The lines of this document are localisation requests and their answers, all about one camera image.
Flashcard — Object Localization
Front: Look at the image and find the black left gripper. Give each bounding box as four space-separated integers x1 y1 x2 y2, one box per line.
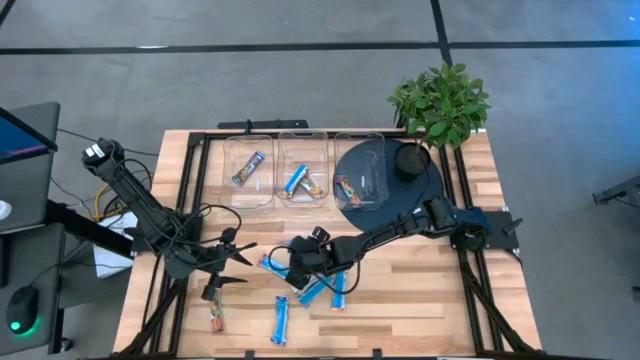
167 242 258 302

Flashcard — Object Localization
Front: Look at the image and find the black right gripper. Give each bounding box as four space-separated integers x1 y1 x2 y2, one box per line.
288 235 357 291

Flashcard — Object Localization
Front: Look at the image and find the blue orange-trim granola bar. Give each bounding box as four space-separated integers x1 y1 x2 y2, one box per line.
299 174 325 199
283 163 310 196
331 271 348 313

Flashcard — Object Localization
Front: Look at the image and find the clear plastic bin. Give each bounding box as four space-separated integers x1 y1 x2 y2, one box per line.
274 129 331 209
218 133 276 210
333 131 387 211

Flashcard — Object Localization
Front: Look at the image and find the dark round mat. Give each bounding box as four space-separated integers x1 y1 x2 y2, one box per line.
332 138 445 234

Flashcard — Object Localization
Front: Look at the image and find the white box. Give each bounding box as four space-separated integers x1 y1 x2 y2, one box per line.
92 209 140 280

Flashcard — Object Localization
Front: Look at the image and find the black support beam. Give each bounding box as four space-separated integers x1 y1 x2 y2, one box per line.
44 198 135 259

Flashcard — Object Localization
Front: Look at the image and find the black plant pot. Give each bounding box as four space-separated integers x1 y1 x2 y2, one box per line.
393 142 432 183

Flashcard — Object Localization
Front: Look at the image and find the dark grey desk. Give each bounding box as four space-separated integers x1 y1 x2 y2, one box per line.
0 222 67 357

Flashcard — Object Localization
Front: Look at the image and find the black computer mouse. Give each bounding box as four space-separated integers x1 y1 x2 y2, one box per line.
5 285 40 335

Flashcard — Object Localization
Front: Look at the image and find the green leafy plant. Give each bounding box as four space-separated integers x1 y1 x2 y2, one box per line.
386 62 493 151

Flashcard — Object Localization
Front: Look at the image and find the laptop with blue screen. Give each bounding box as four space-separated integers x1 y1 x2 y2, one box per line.
0 106 59 166

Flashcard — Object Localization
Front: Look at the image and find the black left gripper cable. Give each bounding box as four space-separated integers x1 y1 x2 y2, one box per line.
149 202 244 251

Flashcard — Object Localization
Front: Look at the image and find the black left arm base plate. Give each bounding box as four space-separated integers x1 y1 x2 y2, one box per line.
123 214 204 254

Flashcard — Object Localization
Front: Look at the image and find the black aluminium table frame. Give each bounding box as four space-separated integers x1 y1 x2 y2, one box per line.
117 130 544 360

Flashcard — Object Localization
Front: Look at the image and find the yellow cable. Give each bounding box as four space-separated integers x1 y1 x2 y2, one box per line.
93 183 124 221

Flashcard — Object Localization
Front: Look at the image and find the black bracket bar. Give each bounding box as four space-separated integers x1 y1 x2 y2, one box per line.
217 118 310 132

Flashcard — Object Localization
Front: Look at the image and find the black floor cable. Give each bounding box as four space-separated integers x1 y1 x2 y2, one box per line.
57 128 160 157

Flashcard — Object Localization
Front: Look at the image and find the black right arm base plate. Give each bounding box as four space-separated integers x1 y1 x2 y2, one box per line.
448 209 524 252

